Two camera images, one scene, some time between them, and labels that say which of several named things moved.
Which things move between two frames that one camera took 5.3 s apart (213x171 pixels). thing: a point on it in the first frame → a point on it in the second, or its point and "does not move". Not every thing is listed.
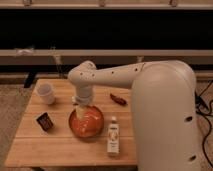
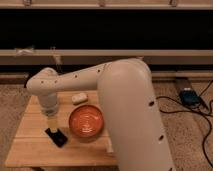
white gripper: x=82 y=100 → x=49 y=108
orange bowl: x=90 y=125 does not move
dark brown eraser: x=45 y=121 → x=58 y=137
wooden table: x=42 y=135 does not move
